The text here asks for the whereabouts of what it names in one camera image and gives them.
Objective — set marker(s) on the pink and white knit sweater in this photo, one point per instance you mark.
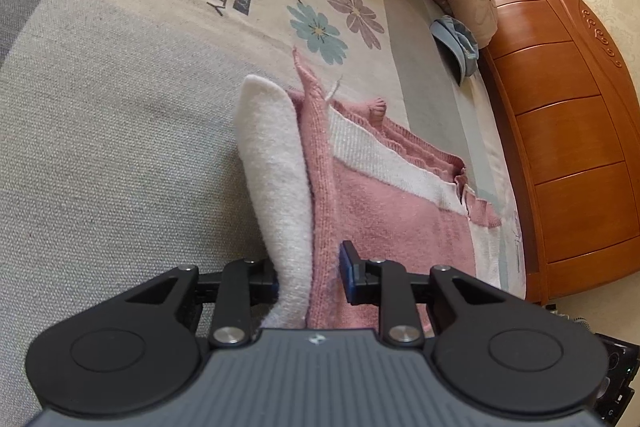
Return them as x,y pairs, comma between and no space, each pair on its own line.
380,207

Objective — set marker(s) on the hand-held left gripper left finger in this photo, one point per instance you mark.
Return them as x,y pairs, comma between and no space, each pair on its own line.
260,279

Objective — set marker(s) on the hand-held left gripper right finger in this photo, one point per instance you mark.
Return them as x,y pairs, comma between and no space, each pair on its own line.
346,269

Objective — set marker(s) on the wooden bed headboard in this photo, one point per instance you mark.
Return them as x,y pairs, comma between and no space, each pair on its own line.
565,107

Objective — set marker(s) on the blue cap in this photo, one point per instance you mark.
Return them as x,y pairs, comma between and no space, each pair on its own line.
460,44

